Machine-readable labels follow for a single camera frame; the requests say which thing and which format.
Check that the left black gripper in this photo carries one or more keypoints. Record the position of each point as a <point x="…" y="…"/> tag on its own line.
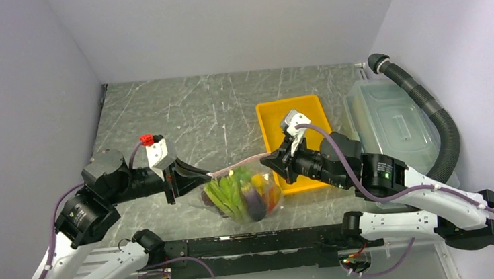
<point x="180" y="183"/>

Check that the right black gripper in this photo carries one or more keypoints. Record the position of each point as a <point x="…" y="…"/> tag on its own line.
<point x="278" y="161"/>

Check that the yellow banana bunch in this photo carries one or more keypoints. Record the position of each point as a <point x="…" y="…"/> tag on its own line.
<point x="258" y="182"/>

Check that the orange red fruit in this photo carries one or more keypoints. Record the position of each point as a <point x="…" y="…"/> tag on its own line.
<point x="272" y="197"/>

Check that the celery stalk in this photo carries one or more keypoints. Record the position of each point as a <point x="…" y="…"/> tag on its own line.
<point x="225" y="193"/>

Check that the clear zip top bag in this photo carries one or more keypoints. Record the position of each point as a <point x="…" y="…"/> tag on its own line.
<point x="201" y="200"/>

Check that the purple eggplant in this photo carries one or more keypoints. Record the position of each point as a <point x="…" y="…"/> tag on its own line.
<point x="254" y="203"/>

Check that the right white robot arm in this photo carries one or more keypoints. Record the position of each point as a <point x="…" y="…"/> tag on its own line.
<point x="437" y="211"/>

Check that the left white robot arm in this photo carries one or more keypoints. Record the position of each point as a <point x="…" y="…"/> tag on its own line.
<point x="85" y="213"/>

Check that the clear plastic storage box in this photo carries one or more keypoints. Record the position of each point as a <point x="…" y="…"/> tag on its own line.
<point x="386" y="120"/>

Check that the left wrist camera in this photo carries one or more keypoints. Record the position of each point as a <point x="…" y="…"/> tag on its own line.
<point x="160" y="154"/>

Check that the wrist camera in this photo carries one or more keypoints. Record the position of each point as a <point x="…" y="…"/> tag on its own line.
<point x="294" y="119"/>
<point x="160" y="154"/>

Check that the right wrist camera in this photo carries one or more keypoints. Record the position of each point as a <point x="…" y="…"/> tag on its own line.
<point x="294" y="119"/>

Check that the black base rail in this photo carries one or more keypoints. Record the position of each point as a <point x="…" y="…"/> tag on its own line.
<point x="321" y="246"/>

